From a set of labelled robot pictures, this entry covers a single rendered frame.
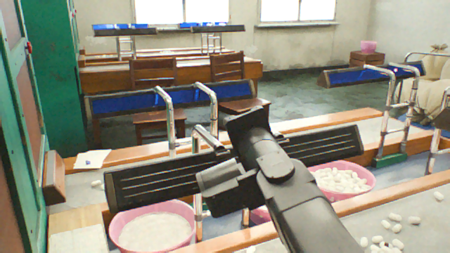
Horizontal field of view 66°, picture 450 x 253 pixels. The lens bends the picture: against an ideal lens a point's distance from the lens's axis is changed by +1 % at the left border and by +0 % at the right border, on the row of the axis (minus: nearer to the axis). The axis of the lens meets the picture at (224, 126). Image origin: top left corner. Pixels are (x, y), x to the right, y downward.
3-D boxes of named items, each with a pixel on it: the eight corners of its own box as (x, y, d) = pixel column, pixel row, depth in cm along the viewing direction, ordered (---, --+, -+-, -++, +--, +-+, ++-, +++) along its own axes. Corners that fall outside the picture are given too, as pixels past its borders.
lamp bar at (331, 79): (426, 76, 173) (429, 61, 170) (327, 89, 149) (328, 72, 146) (412, 73, 179) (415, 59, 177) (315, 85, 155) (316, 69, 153)
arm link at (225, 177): (316, 228, 41) (298, 169, 38) (227, 266, 41) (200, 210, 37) (283, 178, 52) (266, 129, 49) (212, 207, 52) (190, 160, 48)
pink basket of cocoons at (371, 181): (387, 205, 131) (391, 183, 127) (332, 223, 120) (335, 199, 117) (338, 174, 153) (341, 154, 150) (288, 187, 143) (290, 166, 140)
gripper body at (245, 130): (242, 170, 59) (254, 194, 52) (222, 118, 54) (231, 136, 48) (278, 156, 59) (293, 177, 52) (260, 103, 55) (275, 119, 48)
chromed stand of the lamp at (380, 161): (406, 160, 166) (425, 68, 150) (375, 168, 158) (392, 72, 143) (375, 145, 182) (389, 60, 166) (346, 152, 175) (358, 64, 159)
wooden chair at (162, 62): (138, 173, 293) (127, 67, 261) (136, 152, 331) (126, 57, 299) (189, 167, 304) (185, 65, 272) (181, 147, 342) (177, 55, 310)
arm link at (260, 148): (302, 186, 46) (291, 151, 43) (254, 206, 45) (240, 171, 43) (285, 163, 52) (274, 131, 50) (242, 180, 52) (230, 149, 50)
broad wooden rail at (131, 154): (380, 140, 213) (384, 112, 206) (57, 212, 143) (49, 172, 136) (365, 133, 223) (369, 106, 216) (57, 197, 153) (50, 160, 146)
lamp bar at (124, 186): (364, 155, 87) (368, 128, 85) (109, 216, 63) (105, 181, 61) (342, 143, 94) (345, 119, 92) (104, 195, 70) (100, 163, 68)
